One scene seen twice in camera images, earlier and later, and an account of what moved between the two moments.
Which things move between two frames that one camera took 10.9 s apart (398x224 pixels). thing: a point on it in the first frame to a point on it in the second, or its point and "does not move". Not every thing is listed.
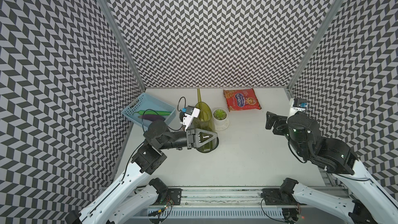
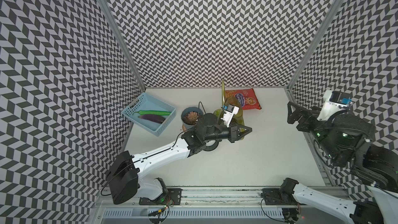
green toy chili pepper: [150, 112] does not move
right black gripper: [280, 123] to [308, 115]
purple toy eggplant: [152, 117] does not move
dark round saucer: [217, 145] does not move
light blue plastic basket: [146, 109] does not move
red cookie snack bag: [241, 99] does not move
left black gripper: [192, 138] to [235, 135]
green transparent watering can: [204, 121] to [239, 119]
